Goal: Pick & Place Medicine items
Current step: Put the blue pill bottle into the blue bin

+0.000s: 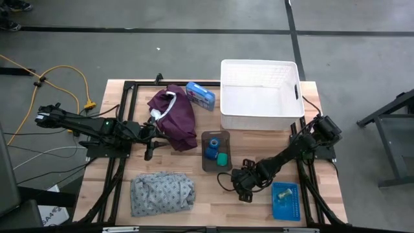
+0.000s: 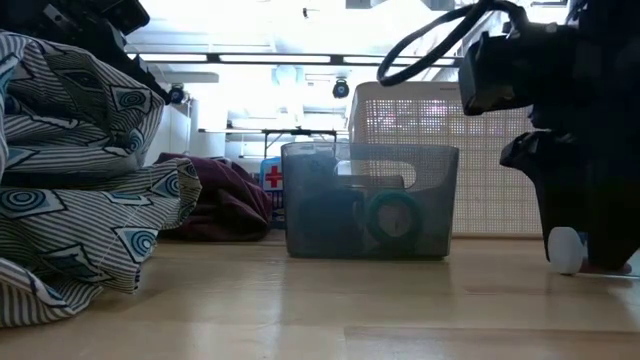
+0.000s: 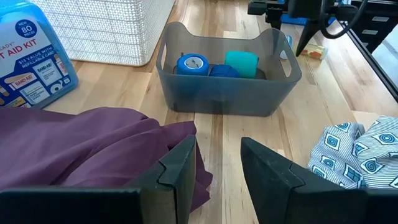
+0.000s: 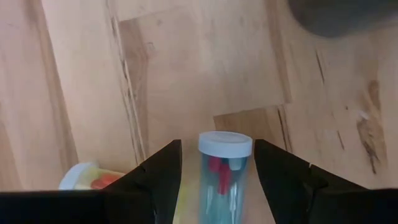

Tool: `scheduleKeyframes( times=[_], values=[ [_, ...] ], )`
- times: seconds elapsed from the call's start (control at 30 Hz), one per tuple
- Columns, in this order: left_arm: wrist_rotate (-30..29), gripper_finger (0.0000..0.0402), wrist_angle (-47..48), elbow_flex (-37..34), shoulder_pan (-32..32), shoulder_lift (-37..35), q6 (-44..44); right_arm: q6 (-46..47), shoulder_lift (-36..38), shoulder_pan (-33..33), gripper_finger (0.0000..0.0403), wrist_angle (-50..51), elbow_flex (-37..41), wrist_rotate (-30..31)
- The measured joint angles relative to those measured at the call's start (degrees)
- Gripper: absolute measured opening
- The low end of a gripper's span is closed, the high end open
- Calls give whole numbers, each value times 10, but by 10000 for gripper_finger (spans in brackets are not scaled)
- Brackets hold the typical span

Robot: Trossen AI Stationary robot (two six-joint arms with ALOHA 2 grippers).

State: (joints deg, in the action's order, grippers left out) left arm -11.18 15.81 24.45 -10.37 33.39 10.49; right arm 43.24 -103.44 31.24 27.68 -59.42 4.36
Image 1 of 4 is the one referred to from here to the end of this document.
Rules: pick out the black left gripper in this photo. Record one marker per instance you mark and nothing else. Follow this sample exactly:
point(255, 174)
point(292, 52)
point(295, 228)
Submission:
point(149, 136)

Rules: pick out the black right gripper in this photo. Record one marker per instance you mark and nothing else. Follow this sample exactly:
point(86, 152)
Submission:
point(246, 179)

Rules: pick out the maroon cloth garment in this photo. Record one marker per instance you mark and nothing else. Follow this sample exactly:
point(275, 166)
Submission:
point(181, 119)

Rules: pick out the teal bandage roll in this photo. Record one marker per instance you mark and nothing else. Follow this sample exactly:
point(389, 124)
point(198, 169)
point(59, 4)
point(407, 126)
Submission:
point(222, 160)

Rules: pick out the light blue bandage roll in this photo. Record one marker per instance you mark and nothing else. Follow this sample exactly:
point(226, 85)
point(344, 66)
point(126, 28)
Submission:
point(211, 139)

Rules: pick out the grey striped patterned gown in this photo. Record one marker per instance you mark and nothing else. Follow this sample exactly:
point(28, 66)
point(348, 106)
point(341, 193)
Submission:
point(161, 194)

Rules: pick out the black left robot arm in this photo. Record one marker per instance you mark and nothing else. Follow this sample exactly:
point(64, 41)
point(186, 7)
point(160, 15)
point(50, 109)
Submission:
point(84, 124)

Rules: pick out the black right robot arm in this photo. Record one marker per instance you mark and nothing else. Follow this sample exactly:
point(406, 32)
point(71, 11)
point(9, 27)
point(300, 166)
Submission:
point(291, 152)

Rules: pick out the grey translucent plastic bin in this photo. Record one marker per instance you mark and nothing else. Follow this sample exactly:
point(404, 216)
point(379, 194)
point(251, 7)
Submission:
point(226, 139)

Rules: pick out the blue perforated plastic tray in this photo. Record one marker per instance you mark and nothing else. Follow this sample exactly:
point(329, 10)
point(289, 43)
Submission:
point(291, 210)

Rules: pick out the blue first aid kit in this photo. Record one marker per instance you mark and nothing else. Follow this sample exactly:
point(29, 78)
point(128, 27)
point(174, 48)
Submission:
point(200, 95)

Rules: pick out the black clamp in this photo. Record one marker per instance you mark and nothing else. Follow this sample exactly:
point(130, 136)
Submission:
point(158, 78)

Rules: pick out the white perforated plastic basket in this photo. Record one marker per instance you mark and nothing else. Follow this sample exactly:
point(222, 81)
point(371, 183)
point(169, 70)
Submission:
point(258, 103)

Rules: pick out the white printed box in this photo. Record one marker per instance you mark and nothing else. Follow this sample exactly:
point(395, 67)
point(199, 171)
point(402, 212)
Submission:
point(51, 215)

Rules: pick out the black metal stand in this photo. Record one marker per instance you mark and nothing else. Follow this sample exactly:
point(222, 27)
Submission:
point(388, 139)

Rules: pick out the black floor stand foot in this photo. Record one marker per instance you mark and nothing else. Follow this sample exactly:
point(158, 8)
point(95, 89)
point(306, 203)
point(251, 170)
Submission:
point(16, 71)

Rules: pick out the dark chair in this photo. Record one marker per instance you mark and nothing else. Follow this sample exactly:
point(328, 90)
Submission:
point(9, 194)

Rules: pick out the person's shoe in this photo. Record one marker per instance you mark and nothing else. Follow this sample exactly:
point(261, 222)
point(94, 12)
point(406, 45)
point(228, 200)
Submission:
point(9, 24)
point(19, 6)

